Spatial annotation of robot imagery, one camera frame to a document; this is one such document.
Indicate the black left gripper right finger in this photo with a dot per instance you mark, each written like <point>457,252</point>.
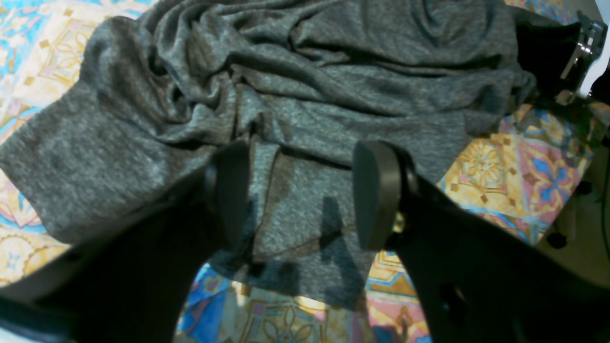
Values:
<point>476,283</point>

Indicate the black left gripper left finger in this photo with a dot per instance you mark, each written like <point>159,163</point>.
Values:
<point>128,282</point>

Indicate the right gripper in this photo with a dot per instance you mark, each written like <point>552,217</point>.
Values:
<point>569,62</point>

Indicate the grey t-shirt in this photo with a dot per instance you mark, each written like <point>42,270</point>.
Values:
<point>301,81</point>

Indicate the patterned tablecloth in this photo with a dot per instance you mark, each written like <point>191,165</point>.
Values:
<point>520,178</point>

